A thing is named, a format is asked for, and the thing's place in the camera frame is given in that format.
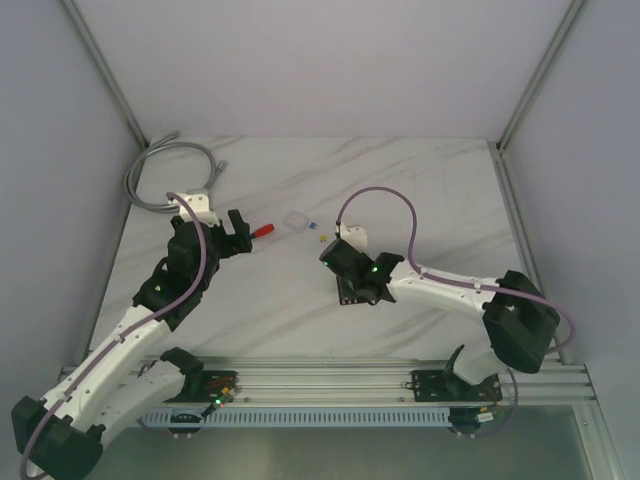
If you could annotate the left aluminium frame post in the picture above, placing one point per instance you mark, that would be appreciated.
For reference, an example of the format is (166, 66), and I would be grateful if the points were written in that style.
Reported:
(89, 43)

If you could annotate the aluminium frame post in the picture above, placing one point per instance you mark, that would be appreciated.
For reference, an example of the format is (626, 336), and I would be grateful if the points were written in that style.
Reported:
(543, 70)
(89, 43)

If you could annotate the clear plastic fuse box cover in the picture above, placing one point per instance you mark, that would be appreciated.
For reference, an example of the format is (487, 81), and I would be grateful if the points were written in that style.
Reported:
(296, 221)

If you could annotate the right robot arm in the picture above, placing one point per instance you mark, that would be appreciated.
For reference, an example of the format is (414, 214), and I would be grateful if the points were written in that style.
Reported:
(518, 326)

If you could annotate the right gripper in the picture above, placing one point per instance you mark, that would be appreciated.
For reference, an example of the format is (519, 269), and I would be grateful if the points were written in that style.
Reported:
(346, 292)

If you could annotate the aluminium front rail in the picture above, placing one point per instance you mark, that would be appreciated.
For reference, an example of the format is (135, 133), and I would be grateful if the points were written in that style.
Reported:
(340, 382)

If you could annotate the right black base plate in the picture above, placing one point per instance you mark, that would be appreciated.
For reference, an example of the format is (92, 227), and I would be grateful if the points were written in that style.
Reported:
(437, 386)

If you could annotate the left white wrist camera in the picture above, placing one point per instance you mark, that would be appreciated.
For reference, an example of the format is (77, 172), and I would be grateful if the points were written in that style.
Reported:
(199, 203)

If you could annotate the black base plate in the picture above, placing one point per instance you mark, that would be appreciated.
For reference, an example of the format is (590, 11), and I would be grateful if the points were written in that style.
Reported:
(205, 386)
(437, 386)

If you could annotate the grey slotted cable duct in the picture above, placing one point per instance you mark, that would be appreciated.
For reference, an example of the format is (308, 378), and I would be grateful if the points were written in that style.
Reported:
(300, 417)

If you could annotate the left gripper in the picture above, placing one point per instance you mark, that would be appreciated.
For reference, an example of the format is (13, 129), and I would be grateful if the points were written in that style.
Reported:
(226, 239)

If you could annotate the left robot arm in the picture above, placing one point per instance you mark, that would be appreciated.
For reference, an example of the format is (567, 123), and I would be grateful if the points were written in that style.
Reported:
(63, 434)

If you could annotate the red handled screwdriver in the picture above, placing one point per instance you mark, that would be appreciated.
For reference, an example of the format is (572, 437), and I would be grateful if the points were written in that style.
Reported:
(263, 231)

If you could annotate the right aluminium frame post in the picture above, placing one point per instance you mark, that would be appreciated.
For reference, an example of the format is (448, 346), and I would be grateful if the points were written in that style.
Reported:
(543, 70)

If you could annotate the black fuse box base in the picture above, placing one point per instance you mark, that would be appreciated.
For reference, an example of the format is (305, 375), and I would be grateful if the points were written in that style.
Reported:
(346, 295)

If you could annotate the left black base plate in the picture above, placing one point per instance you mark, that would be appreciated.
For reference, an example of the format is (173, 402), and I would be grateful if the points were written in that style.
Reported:
(205, 386)

